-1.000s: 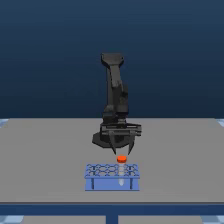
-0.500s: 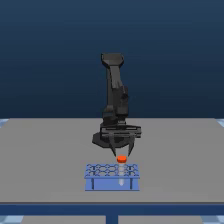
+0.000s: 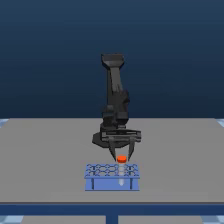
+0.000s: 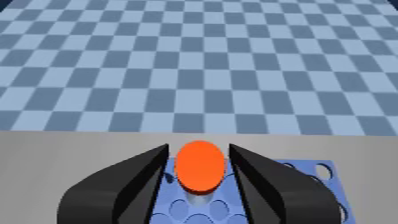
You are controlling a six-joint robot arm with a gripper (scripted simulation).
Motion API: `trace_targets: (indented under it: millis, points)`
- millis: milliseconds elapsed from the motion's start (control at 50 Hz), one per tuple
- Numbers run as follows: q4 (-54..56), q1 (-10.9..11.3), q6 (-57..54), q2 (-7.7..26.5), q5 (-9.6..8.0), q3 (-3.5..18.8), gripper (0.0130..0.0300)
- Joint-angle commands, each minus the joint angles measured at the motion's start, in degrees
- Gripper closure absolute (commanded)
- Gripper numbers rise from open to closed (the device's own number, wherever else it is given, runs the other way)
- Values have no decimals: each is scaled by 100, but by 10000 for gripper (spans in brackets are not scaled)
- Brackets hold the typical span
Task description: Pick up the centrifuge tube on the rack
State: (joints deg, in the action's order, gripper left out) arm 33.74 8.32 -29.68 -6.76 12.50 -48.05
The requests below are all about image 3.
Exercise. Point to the orange-capped clear centrifuge tube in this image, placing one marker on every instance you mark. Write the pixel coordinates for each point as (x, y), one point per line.
(121, 168)

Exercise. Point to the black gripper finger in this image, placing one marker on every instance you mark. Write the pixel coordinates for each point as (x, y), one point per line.
(131, 146)
(111, 146)

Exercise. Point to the blue tube rack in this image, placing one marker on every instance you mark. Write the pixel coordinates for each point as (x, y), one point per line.
(111, 178)

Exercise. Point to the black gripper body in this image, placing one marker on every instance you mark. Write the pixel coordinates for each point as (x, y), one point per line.
(120, 132)

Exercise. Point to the dark six-joint robot arm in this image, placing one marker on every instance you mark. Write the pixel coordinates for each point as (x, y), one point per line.
(115, 86)

